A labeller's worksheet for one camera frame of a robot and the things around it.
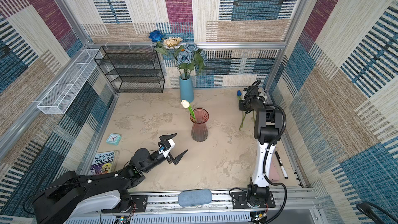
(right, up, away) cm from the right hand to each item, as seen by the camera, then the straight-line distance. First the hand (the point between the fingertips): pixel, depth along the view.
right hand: (243, 106), depth 108 cm
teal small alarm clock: (-80, -19, -14) cm, 84 cm away
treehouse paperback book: (-82, -30, -23) cm, 90 cm away
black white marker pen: (+14, -31, -24) cm, 42 cm away
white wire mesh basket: (-93, +3, -37) cm, 100 cm away
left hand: (-38, -15, -32) cm, 53 cm away
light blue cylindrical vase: (-38, +11, -6) cm, 40 cm away
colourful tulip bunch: (-1, +9, +7) cm, 12 cm away
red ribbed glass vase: (-30, -14, -11) cm, 35 cm away
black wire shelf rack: (-77, +26, +2) cm, 81 cm away
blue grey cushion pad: (-33, -41, -35) cm, 64 cm away
